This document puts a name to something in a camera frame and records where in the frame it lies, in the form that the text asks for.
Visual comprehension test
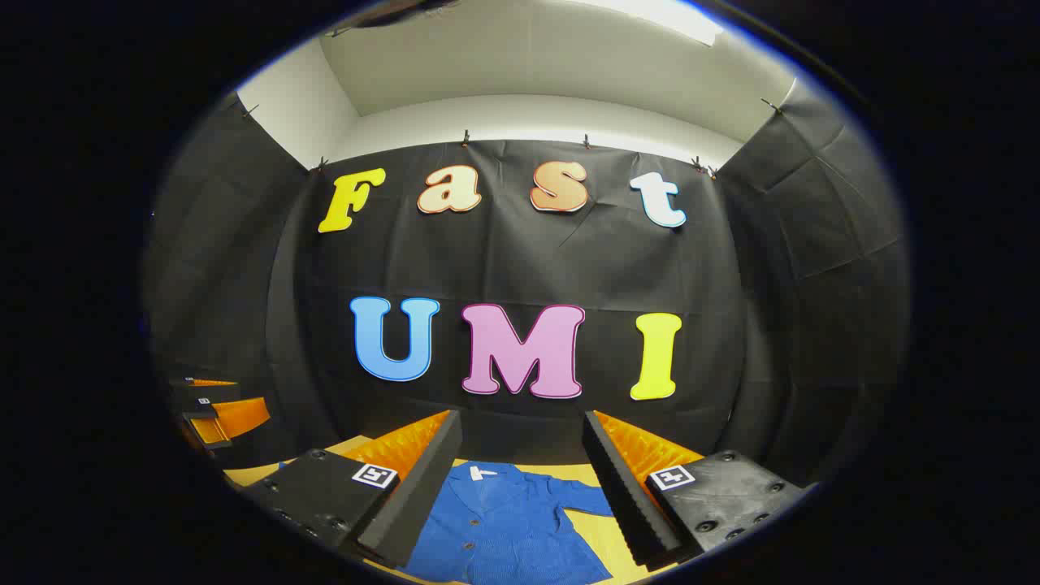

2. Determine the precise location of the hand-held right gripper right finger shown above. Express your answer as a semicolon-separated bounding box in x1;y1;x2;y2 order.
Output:
582;409;820;570

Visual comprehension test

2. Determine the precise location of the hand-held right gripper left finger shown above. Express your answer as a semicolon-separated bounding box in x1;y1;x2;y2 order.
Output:
240;409;464;570

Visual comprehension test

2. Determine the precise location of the blue jacket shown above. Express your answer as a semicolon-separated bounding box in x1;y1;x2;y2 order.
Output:
276;460;618;585

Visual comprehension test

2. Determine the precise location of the black backdrop cloth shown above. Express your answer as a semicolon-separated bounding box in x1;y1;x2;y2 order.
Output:
142;77;912;488

